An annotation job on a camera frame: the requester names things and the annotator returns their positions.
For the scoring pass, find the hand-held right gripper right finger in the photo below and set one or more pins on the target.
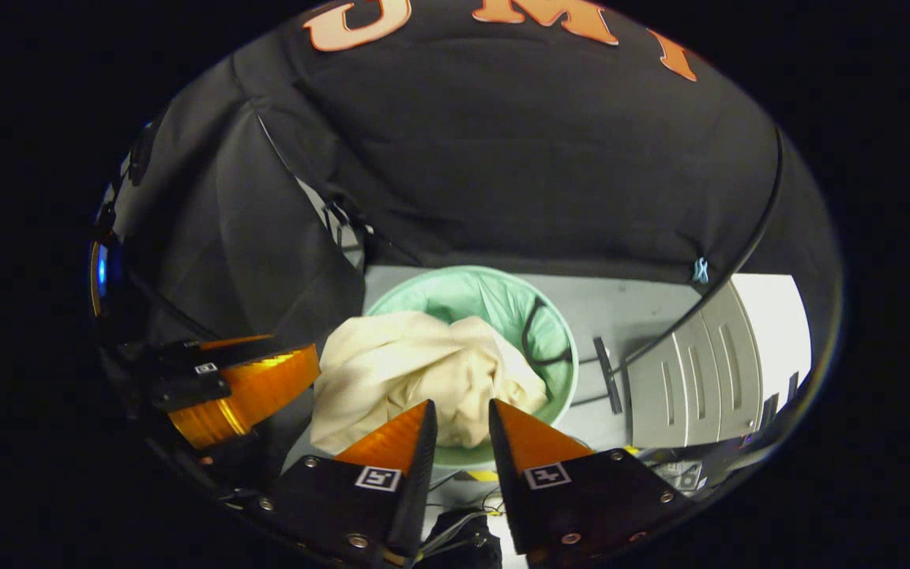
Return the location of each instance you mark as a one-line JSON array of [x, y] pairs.
[[506, 490]]

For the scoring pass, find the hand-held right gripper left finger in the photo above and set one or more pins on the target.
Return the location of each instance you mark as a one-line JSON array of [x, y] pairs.
[[415, 490]]

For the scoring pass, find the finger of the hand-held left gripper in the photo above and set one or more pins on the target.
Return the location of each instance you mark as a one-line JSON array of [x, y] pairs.
[[202, 352], [257, 387]]

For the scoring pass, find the cream button shirt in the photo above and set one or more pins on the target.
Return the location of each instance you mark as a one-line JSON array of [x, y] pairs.
[[407, 371]]

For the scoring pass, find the green laundry hamper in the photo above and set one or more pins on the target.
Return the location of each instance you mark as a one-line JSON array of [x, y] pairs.
[[486, 300]]

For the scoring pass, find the yellow and black floor tape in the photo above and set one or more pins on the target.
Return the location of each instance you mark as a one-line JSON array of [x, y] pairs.
[[483, 475]]

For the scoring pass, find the black floor object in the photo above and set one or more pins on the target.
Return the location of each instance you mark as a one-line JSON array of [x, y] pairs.
[[463, 545]]

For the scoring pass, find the black and white printed sheet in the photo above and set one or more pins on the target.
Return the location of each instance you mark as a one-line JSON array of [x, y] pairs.
[[680, 474]]

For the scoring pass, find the small blue clip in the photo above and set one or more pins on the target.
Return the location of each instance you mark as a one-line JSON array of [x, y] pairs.
[[701, 270]]

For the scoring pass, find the black backdrop cloth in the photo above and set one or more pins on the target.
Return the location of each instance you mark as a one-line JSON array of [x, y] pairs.
[[502, 158]]

